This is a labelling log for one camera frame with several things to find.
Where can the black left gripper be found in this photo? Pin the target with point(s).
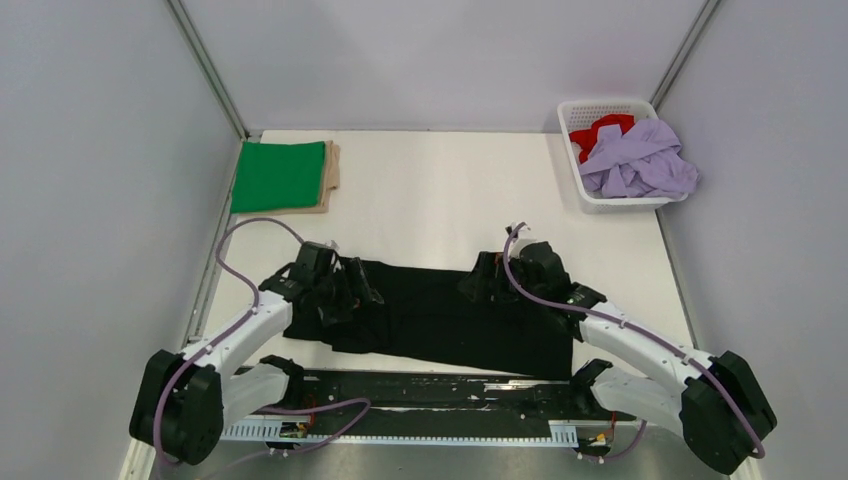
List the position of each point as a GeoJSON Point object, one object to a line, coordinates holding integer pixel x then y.
{"type": "Point", "coordinates": [360, 290]}

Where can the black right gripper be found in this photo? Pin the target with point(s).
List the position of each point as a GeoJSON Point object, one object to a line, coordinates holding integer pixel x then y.
{"type": "Point", "coordinates": [488, 265]}

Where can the black t shirt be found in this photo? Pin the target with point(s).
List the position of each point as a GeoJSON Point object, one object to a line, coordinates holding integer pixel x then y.
{"type": "Point", "coordinates": [425, 316]}

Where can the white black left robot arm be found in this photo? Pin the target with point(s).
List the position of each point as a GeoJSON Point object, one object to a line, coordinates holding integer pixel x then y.
{"type": "Point", "coordinates": [186, 400]}

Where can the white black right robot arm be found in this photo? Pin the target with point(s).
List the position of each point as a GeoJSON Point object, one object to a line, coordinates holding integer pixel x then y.
{"type": "Point", "coordinates": [714, 403]}

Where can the folded beige t shirt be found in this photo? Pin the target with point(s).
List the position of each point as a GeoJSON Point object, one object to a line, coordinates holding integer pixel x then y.
{"type": "Point", "coordinates": [330, 181]}

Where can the folded green t shirt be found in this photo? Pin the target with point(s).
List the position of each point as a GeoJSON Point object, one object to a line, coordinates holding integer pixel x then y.
{"type": "Point", "coordinates": [272, 177]}

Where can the red t shirt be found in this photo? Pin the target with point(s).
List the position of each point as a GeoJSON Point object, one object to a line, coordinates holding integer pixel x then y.
{"type": "Point", "coordinates": [586, 139]}

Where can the white plastic laundry basket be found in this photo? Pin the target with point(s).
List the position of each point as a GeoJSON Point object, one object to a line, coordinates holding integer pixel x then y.
{"type": "Point", "coordinates": [575, 115]}

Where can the lavender t shirt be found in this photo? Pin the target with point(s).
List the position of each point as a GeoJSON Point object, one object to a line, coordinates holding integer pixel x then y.
{"type": "Point", "coordinates": [644, 162]}

